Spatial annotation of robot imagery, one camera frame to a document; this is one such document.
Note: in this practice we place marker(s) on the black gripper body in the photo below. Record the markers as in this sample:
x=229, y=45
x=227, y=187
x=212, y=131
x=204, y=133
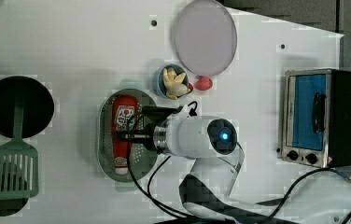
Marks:
x=155, y=128

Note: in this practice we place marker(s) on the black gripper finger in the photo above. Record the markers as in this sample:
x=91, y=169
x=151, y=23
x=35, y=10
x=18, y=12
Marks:
x=136, y=138
x=158, y=109

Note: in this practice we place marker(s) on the red plush ketchup bottle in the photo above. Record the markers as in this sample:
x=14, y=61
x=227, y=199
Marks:
x=123, y=108

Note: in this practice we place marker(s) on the green oval strainer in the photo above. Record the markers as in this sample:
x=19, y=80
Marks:
x=142, y=160

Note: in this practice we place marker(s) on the blue bowl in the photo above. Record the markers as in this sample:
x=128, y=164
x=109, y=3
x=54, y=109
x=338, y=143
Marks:
x=159, y=87

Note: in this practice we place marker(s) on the peeled toy banana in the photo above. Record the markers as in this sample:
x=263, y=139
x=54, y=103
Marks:
x=174, y=83

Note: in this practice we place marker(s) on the small red toy strawberry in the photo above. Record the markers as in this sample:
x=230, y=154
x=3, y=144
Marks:
x=190, y=86

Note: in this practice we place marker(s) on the pink toy strawberry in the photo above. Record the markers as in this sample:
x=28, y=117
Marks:
x=203, y=84

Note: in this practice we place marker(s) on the lavender round plate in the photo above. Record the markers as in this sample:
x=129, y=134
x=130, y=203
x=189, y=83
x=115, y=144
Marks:
x=205, y=37

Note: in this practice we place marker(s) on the black frying pan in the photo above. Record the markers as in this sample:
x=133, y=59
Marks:
x=38, y=105

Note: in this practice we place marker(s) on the green slotted spatula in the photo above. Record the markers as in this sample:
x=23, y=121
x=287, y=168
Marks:
x=18, y=162

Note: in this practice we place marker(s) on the silver toaster oven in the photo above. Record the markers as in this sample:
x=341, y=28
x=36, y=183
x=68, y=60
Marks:
x=317, y=118

